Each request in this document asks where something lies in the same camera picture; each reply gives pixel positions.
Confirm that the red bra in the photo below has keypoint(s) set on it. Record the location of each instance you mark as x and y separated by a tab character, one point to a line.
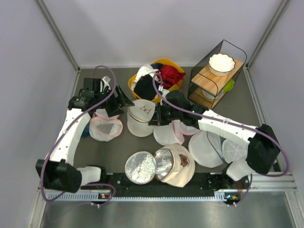
171	76

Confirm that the white scalloped bowl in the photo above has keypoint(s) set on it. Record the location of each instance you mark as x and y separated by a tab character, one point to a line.
221	64

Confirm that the pink trimmed bag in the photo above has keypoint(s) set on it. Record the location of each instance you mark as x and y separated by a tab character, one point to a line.
173	133
104	128

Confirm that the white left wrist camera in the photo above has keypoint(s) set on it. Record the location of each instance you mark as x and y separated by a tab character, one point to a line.
104	84

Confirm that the pink trimmed bag centre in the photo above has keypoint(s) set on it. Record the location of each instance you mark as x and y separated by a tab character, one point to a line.
173	133

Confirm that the grey trimmed white mesh bag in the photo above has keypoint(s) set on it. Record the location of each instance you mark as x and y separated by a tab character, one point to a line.
210	150

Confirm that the white bra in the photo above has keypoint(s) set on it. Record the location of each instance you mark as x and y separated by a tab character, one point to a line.
144	70

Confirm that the black wire shelf rack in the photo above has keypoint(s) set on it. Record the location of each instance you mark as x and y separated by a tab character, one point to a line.
202	78

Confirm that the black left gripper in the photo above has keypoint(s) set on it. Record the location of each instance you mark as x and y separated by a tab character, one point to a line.
123	100

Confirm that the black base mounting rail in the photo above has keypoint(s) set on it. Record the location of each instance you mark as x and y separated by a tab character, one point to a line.
201	185

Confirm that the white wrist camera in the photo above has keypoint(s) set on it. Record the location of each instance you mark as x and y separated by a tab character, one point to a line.
163	91
104	84

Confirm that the beige foil lined bear bag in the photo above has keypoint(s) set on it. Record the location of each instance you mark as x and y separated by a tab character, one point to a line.
171	164

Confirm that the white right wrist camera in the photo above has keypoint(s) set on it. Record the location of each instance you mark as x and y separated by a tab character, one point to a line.
163	91

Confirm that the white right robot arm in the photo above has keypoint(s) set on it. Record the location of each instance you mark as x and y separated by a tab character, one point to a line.
260	142

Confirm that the green plastic bowl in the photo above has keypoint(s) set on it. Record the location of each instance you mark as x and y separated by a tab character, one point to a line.
229	86

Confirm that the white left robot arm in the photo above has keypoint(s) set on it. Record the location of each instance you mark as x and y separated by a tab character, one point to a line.
57	171

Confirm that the beige mesh bag with glasses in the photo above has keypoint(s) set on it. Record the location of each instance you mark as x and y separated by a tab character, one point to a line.
139	116

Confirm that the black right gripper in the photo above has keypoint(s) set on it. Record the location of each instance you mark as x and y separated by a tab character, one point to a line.
157	119

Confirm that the black bra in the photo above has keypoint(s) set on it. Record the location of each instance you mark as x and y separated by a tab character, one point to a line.
144	88

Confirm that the pink trimmed bag left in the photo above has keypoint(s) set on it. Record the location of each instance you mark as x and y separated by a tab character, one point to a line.
104	128

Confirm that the yellow plastic basket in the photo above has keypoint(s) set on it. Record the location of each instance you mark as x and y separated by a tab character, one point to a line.
158	64

